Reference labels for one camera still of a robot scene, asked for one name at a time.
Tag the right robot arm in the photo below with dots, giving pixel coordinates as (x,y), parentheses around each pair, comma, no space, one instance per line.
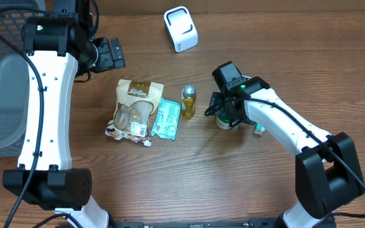
(327,169)

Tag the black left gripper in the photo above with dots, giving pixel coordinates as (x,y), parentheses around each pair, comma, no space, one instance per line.
(109,61)

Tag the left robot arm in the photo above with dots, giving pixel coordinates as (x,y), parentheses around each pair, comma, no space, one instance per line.
(58,46)

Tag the green lidded jar with tissues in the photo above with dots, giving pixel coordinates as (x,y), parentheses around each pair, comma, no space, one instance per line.
(223,122)

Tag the yellow liquid bottle silver cap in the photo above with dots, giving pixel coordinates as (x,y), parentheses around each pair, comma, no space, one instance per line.
(188,97)

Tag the white barcode scanner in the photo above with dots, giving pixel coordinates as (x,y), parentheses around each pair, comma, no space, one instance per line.
(180,28)

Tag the dark grey plastic basket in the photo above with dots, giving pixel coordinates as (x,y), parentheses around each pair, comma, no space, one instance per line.
(14,90)

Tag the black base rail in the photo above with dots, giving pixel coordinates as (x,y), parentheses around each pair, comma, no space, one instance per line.
(198,225)

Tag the brown snack wrapper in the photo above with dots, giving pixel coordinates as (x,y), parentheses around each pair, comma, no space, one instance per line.
(135,103)

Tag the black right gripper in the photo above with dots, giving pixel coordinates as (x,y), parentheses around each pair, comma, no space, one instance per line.
(216,103)

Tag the small teal tissue pack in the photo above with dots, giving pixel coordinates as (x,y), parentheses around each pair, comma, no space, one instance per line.
(259,129)

